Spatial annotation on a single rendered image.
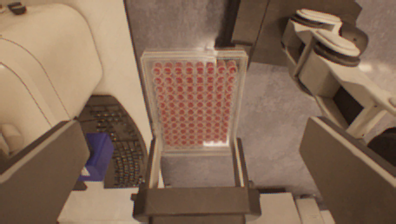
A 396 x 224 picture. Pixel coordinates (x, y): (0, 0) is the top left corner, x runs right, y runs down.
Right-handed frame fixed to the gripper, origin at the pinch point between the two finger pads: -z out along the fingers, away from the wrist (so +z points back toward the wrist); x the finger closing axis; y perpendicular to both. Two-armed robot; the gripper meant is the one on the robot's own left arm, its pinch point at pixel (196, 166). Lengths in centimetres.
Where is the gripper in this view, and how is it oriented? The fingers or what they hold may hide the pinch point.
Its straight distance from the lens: 23.2
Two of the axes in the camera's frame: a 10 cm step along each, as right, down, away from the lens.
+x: -10.0, 0.2, -0.1
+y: 0.0, 6.0, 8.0
